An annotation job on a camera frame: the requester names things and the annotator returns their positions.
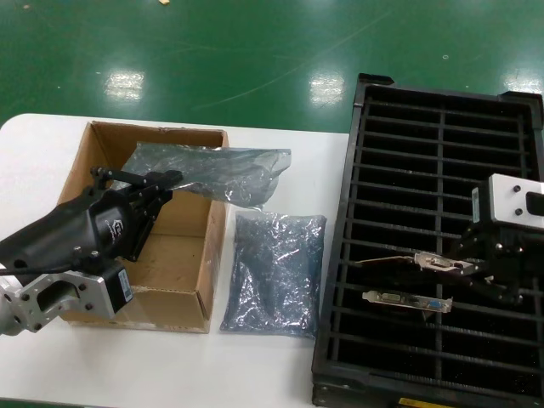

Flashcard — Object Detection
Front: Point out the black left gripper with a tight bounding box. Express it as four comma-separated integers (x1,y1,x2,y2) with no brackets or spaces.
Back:
0,167,184,273

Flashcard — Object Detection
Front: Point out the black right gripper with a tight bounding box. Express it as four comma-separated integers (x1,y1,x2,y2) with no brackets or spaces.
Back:
450,220,544,306

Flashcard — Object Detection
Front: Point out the graphics card with silver bracket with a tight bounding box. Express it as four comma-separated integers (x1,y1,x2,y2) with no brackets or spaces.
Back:
360,289,455,315
354,250,484,278

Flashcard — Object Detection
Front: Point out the grey antistatic bag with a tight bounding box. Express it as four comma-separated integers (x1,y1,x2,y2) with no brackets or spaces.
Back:
218,211,328,340
122,142,293,212

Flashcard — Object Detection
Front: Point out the open brown cardboard box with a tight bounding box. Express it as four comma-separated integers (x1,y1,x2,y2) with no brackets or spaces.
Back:
54,121,233,335

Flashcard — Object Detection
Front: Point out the black slotted plastic container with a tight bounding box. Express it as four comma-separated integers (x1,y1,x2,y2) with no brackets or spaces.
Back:
311,72,544,408

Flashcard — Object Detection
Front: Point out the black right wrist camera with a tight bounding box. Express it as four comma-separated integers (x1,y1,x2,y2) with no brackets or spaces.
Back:
470,186,490,225

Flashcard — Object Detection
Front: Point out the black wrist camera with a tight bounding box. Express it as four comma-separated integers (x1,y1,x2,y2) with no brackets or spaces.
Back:
470,186,490,225
105,259,133,318

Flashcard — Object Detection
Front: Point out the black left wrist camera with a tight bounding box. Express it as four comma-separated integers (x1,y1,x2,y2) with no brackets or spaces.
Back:
105,259,133,318

